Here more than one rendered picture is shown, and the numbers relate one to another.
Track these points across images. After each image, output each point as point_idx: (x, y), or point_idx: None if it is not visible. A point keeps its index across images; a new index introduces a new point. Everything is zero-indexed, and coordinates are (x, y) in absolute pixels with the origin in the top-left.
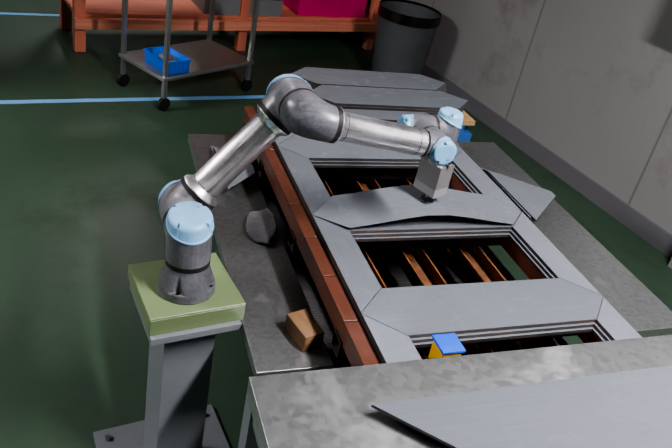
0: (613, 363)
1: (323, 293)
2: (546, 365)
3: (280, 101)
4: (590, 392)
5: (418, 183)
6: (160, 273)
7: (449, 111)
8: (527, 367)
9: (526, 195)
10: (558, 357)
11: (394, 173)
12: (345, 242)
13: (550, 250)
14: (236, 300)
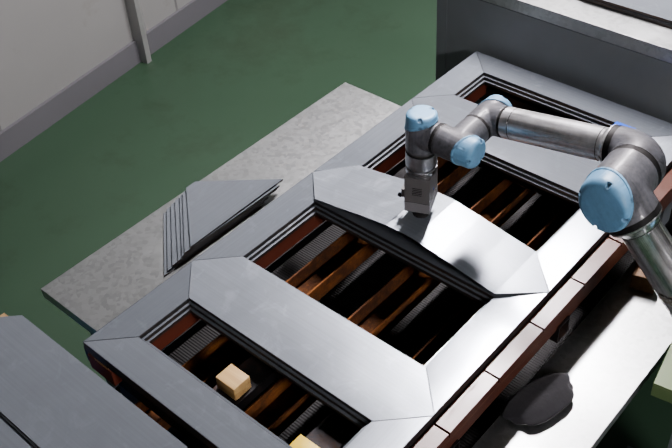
0: (610, 18)
1: (624, 248)
2: (657, 35)
3: (657, 175)
4: (666, 12)
5: (431, 204)
6: None
7: (427, 112)
8: (671, 40)
9: (225, 199)
10: (641, 34)
11: None
12: (560, 247)
13: (373, 137)
14: None
